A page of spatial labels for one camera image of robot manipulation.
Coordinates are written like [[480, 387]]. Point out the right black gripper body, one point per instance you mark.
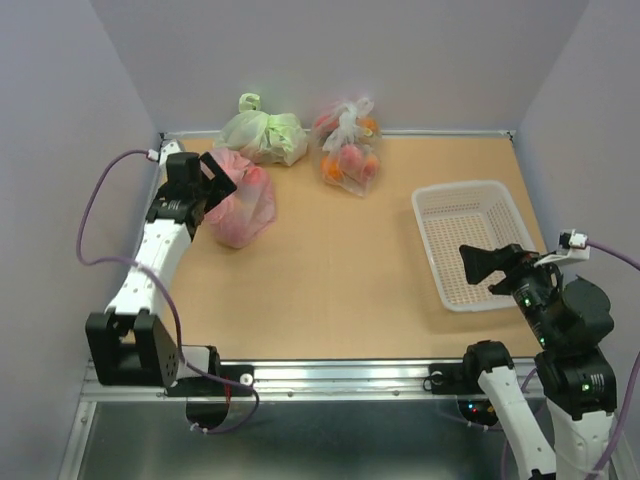
[[532, 289]]

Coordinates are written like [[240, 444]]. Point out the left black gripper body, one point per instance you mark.
[[200, 194]]

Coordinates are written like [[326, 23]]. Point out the pink plastic bag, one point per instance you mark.
[[243, 216]]

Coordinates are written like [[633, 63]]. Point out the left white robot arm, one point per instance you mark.
[[129, 344]]

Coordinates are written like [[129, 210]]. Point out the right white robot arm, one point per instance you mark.
[[568, 320]]

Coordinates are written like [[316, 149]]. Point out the green plastic bag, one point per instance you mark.
[[262, 137]]

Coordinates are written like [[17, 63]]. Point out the clear plastic fruit bag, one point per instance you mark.
[[345, 137]]

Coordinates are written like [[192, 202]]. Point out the white plastic basket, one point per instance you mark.
[[479, 213]]

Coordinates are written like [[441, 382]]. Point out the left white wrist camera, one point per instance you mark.
[[167, 149]]

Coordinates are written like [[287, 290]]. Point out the aluminium front rail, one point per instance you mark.
[[296, 381]]

